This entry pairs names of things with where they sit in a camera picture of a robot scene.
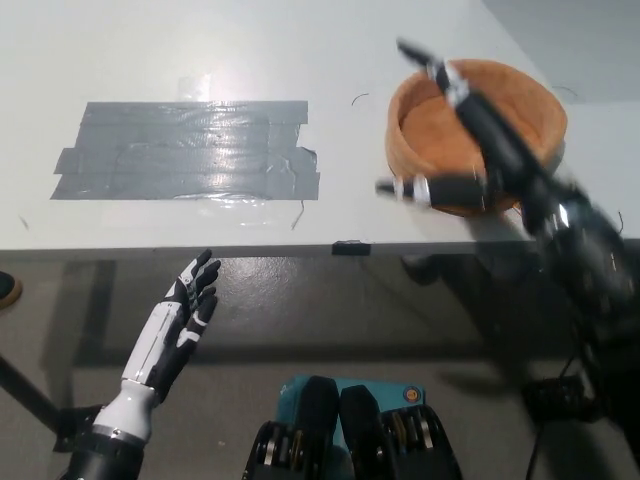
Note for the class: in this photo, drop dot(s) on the dark shoe with tan sole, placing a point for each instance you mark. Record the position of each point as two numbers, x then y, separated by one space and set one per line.
7 290

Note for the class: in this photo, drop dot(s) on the grey duct tape patch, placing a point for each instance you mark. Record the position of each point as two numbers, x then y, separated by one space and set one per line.
175 150

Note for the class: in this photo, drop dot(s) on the small black tape piece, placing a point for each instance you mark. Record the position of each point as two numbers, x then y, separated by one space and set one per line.
351 248

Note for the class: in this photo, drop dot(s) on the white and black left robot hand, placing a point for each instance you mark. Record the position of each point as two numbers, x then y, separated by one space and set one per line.
155 345

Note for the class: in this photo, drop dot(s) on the black robot torso teal top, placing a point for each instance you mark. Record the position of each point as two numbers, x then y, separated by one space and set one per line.
360 430

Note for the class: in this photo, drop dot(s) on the black table leg with foot plate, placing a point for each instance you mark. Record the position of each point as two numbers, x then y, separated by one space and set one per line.
30 400
550 397

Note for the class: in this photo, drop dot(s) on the orange soft plush plate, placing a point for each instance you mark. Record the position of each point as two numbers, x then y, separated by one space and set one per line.
425 125

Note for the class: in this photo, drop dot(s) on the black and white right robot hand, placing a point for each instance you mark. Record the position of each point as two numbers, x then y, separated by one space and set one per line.
565 220

